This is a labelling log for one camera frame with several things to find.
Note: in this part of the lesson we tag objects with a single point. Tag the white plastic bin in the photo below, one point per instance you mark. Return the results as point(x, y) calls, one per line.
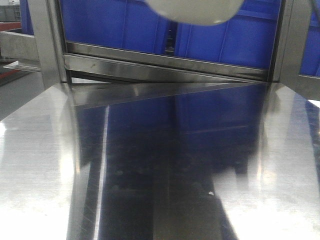
point(196, 12)

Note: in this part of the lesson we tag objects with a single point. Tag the blue crate behind left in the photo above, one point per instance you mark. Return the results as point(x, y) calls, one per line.
point(121, 24)

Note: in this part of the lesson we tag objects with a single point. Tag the blue crate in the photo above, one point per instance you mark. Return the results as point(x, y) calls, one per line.
point(25, 18)
point(246, 40)
point(311, 58)
point(121, 24)

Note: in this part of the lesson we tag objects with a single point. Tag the blue crate behind right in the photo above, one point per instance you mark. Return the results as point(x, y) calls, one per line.
point(246, 40)

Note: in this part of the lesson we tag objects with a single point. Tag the blue crate far right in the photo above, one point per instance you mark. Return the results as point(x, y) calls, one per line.
point(311, 58)

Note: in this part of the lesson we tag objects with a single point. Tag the blue crate far left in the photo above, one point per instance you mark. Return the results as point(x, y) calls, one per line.
point(25, 18)

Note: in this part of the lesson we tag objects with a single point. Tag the stainless steel shelf frame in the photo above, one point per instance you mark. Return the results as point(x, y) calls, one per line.
point(59, 61)

